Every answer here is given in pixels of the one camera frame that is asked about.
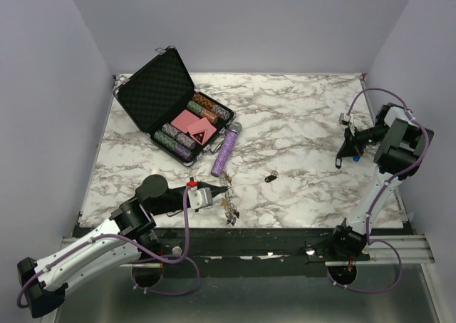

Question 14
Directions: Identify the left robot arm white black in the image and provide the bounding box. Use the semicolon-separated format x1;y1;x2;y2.
16;175;228;318

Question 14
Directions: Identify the silver key black tag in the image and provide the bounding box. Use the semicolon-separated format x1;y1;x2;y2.
264;170;279;183

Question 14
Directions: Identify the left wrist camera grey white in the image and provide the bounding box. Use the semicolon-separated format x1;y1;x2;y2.
188;188;213;210

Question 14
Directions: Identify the black poker chip case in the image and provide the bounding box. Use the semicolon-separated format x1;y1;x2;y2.
113;46;235;165

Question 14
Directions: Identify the purple glitter microphone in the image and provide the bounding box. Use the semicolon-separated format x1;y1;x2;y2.
210;122;243;177

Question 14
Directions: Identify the round metal keyring disc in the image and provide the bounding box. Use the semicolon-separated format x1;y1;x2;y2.
219;172;240;226

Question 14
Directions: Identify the pink card box triangle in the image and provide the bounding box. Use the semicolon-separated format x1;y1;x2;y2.
187;118;217;145

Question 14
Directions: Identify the pink card deck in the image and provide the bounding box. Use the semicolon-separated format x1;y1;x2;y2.
171;109;200;132

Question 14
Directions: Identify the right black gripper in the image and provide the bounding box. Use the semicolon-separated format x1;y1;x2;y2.
336;125;389;158

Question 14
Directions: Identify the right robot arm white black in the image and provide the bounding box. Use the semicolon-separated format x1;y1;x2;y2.
327;103;434;260

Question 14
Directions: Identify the black mounting base rail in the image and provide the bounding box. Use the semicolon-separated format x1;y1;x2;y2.
71;226;378;280

